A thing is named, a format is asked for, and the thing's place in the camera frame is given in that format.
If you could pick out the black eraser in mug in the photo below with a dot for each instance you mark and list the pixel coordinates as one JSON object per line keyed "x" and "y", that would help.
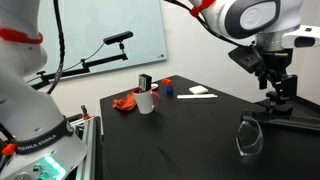
{"x": 144, "y": 82}

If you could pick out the clear safety glasses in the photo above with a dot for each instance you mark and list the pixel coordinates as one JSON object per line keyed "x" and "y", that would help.
{"x": 249, "y": 138}

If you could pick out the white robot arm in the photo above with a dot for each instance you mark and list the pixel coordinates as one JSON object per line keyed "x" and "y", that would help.
{"x": 45, "y": 143}

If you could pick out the red block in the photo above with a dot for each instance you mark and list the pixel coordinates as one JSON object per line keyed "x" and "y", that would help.
{"x": 167, "y": 82}

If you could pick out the white bowl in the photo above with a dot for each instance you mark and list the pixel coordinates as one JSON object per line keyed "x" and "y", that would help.
{"x": 154, "y": 86}

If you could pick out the white marker with red cap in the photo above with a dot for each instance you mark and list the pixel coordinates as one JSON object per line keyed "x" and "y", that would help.
{"x": 201, "y": 96}

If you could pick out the yellow sticky note pad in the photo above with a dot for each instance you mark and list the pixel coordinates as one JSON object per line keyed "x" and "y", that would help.
{"x": 198, "y": 90}

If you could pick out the glass whiteboard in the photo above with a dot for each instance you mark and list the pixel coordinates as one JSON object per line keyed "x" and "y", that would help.
{"x": 86, "y": 23}

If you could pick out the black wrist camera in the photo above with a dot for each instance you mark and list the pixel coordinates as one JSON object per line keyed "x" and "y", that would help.
{"x": 245, "y": 58}

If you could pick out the red and white mug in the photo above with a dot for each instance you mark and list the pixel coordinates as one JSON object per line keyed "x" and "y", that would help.
{"x": 146, "y": 101}

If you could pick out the blue block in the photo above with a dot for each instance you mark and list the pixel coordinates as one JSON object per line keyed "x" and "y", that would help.
{"x": 169, "y": 89}

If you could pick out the black stereo camera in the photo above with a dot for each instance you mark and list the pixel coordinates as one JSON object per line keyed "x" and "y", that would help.
{"x": 118, "y": 37}

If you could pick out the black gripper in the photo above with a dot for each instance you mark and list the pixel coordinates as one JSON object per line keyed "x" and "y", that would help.
{"x": 272, "y": 68}

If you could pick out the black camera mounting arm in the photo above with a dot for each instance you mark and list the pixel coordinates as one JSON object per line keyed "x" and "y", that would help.
{"x": 83, "y": 66}

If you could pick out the orange cloth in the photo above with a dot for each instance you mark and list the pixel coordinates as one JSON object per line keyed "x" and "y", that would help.
{"x": 126, "y": 104}

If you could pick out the aluminium extrusion frame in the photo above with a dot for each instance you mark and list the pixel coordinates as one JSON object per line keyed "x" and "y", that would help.
{"x": 87, "y": 131}

